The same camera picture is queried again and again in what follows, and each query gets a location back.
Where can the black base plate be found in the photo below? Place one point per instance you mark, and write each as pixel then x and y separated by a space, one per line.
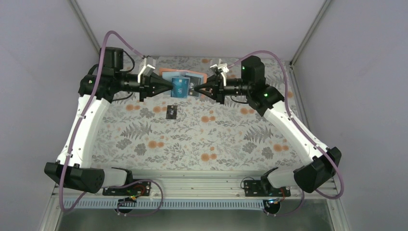
pixel 138 189
pixel 255 188

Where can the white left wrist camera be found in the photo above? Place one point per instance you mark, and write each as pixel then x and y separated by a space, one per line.
pixel 146 67

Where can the black VIP card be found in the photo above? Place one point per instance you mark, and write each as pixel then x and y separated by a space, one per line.
pixel 194 81
pixel 171 112

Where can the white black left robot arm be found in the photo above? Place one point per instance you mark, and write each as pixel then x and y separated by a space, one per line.
pixel 72 169

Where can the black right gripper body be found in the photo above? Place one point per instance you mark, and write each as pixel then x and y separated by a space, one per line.
pixel 219 89

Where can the blue credit card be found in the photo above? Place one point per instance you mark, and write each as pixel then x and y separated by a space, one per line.
pixel 180 87

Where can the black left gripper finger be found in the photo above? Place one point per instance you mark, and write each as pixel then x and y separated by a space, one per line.
pixel 159 90
pixel 157 80

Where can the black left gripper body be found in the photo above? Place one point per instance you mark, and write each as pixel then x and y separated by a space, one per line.
pixel 144 87

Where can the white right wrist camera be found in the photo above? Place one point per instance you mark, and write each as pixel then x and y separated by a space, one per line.
pixel 219 67

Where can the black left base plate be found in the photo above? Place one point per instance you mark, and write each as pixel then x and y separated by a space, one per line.
pixel 138 189

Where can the aluminium mounting rail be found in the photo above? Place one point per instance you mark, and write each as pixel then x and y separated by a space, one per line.
pixel 194 184

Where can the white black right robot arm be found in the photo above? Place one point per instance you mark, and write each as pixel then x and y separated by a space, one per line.
pixel 318 160

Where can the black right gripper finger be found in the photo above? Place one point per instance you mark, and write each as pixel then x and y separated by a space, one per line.
pixel 208 94
pixel 210 85

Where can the floral patterned table mat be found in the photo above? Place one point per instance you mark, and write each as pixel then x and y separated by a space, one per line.
pixel 205 136

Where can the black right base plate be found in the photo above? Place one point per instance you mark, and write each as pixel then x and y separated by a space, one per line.
pixel 255 188

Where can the grey slotted cable duct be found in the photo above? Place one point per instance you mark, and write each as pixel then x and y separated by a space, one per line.
pixel 111 203

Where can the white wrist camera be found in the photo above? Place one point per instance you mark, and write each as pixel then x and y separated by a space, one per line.
pixel 146 67
pixel 219 67

